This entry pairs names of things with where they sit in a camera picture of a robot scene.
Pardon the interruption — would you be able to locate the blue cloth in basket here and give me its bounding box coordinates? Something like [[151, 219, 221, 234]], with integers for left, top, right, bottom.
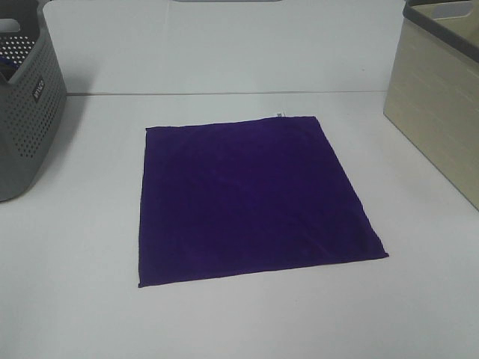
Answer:
[[0, 56, 19, 81]]

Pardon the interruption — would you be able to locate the grey perforated laundry basket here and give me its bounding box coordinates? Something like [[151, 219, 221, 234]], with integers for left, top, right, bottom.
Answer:
[[1, 1, 67, 201]]

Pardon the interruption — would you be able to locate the beige storage bin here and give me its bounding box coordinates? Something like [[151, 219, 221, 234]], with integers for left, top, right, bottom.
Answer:
[[383, 1, 478, 206]]

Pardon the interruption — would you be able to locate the purple towel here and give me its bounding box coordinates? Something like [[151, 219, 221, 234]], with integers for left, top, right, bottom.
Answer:
[[138, 116, 387, 287]]

